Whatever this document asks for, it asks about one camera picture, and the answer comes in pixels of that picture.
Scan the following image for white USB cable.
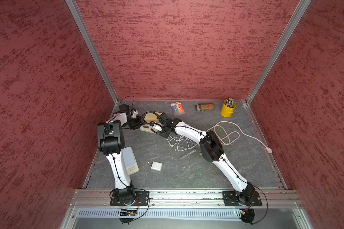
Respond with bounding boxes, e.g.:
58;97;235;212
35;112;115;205
166;134;198;152

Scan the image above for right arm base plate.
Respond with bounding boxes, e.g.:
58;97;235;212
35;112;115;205
222;191;262;208

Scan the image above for small white square box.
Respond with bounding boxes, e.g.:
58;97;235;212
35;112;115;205
151;161;162;171

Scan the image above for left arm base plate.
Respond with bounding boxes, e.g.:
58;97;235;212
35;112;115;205
110;188;150;208

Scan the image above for pink power strip cord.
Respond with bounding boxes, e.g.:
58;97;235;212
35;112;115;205
209;121;273;155

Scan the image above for left aluminium corner post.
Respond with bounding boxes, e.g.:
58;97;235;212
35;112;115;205
66;0;119;105

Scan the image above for grey thin cable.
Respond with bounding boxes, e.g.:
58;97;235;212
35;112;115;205
180;148;199;160

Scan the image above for right aluminium corner post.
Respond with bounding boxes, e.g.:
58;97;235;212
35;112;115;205
246;0;311;106

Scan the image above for brown plaid pencil case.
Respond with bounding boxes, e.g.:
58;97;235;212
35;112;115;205
195;103;215;111

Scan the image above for aluminium corner post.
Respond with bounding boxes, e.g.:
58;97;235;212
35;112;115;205
66;0;119;105
246;0;311;106

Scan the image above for yellow pen cup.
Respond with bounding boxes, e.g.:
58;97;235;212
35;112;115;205
220;100;237;118

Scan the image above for pens in cup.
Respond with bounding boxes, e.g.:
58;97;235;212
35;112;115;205
225;98;235;108

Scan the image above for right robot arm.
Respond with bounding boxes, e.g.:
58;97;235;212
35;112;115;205
157;113;256;206

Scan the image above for beige wooden-top electronic scale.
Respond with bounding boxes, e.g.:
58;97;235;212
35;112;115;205
139;112;161;133

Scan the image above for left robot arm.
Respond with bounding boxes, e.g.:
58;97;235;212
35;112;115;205
97;105;138;206

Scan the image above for aluminium front rail frame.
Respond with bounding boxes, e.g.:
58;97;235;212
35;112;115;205
61;189;312;229

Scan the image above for white grey kitchen scale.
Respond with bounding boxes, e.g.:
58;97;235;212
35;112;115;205
123;147;139;176

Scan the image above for rainbow highlighter pack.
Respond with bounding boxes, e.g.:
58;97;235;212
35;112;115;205
170;101;185;116

